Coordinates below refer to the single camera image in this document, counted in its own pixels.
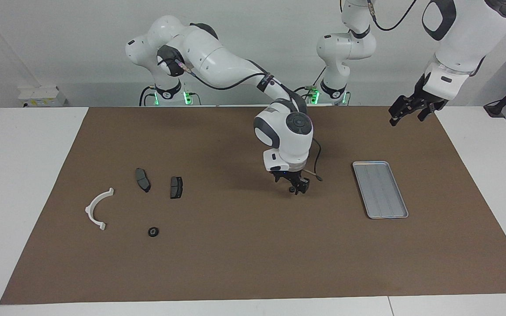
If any silver metal tray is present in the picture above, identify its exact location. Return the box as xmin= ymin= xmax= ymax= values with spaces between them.
xmin=352 ymin=161 xmax=409 ymax=219

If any brown table mat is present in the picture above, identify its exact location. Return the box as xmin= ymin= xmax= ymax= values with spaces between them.
xmin=0 ymin=105 xmax=506 ymax=305

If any rectangular dark brake pad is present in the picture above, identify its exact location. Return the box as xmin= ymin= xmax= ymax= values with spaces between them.
xmin=170 ymin=176 xmax=184 ymax=200

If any tapered dark brake pad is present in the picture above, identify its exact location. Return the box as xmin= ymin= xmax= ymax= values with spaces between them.
xmin=135 ymin=168 xmax=152 ymax=193

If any white power strip box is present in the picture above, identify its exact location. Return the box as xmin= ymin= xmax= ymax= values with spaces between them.
xmin=18 ymin=86 xmax=67 ymax=107

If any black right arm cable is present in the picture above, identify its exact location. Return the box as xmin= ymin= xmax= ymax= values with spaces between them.
xmin=159 ymin=57 xmax=323 ymax=182

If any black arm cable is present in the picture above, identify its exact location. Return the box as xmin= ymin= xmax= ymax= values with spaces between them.
xmin=367 ymin=0 xmax=418 ymax=32
xmin=159 ymin=57 xmax=323 ymax=182

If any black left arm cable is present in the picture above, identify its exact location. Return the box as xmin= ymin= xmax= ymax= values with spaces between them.
xmin=367 ymin=0 xmax=418 ymax=32

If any black left base cable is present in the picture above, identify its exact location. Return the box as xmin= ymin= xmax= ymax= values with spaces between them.
xmin=286 ymin=66 xmax=326 ymax=105

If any black base cable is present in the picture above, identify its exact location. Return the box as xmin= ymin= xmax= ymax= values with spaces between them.
xmin=286 ymin=66 xmax=326 ymax=105
xmin=139 ymin=86 xmax=155 ymax=107

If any black right base cable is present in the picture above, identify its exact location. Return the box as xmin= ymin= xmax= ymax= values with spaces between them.
xmin=139 ymin=86 xmax=155 ymax=107

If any white curved plastic bracket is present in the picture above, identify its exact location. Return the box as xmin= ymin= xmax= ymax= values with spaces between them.
xmin=85 ymin=188 xmax=115 ymax=231

